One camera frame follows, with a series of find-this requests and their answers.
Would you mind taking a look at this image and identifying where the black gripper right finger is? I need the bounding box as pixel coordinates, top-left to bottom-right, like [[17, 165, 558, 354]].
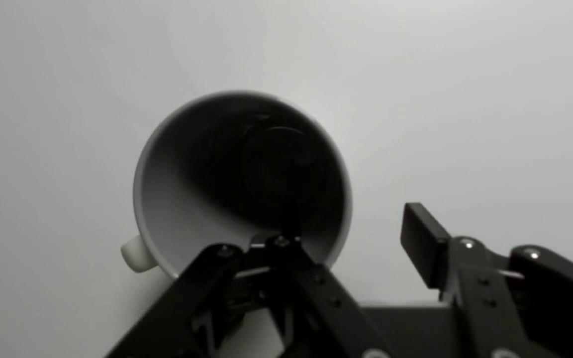
[[399, 202, 573, 358]]

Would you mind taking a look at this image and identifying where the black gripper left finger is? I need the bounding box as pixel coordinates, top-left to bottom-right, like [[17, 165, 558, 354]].
[[105, 236, 393, 358]]

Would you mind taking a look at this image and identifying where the white ceramic mug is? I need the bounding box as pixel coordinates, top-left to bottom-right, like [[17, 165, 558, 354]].
[[121, 91, 351, 276]]

